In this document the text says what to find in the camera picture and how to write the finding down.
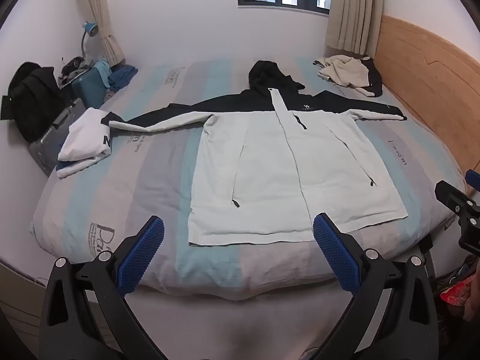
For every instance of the dark pouch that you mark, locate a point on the dark pouch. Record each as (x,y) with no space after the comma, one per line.
(75,65)

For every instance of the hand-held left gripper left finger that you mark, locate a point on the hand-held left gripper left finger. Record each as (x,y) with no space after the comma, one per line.
(144,247)

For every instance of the cream curtain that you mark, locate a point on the cream curtain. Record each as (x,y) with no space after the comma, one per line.
(101,7)
(352,7)

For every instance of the red patterned bag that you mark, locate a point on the red patterned bag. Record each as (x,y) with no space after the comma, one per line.
(453,292)

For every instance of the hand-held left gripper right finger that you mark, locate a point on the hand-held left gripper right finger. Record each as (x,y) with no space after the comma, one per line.
(333,251)

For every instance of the grey suitcase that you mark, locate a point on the grey suitcase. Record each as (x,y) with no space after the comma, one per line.
(56,131)

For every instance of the blue clothes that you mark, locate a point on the blue clothes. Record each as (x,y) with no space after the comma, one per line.
(122,75)

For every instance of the black backpack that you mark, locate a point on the black backpack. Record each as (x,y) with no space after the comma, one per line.
(33,101)

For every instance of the bed with striped sheet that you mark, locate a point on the bed with striped sheet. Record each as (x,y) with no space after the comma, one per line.
(131,195)

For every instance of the wooden headboard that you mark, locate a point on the wooden headboard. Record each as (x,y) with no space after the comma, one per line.
(431,75)

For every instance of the folded white and navy shirt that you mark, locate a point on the folded white and navy shirt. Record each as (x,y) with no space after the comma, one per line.
(82,135)

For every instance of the teal suitcase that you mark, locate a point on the teal suitcase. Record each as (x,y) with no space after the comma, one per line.
(90,86)

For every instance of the blue desk lamp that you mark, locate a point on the blue desk lamp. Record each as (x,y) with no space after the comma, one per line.
(91,29)

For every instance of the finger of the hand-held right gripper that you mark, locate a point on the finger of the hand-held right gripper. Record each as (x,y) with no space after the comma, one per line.
(471,176)
(452,197)

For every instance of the beige and black garment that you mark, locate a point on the beige and black garment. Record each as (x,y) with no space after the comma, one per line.
(345,71)

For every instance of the white and black hooded jacket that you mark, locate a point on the white and black hooded jacket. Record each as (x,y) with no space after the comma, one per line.
(262,176)

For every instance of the folded white and blue garment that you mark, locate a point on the folded white and blue garment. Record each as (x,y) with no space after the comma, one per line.
(71,168)

